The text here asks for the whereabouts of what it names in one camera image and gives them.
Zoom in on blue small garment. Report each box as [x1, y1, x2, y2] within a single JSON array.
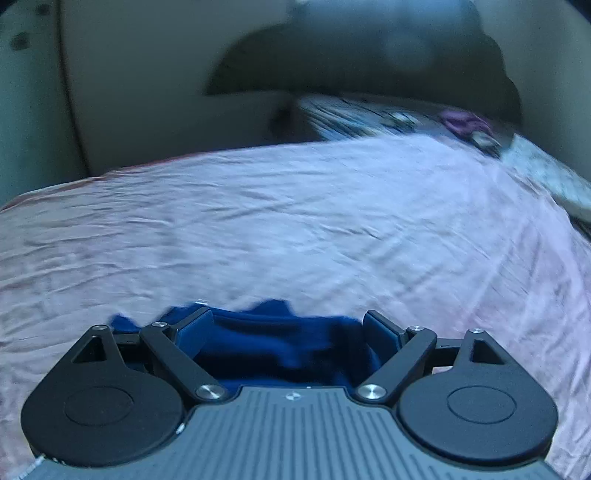
[[110, 299, 370, 388]]

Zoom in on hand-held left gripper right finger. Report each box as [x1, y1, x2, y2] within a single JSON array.
[[355, 309, 509, 408]]

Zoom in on patterned blanket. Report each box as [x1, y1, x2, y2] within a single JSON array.
[[295, 93, 515, 158]]

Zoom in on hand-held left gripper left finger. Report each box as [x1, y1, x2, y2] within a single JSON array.
[[68, 305, 230, 405]]

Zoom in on pale sliding door wardrobe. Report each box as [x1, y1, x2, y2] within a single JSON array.
[[0, 0, 90, 206]]

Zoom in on purple cloth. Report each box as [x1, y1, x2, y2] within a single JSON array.
[[438, 108, 494, 139]]

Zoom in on pink wrinkled bed sheet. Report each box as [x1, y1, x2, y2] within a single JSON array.
[[0, 134, 591, 480]]

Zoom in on pale patterned cloth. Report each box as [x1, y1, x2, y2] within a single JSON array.
[[501, 134, 591, 220]]

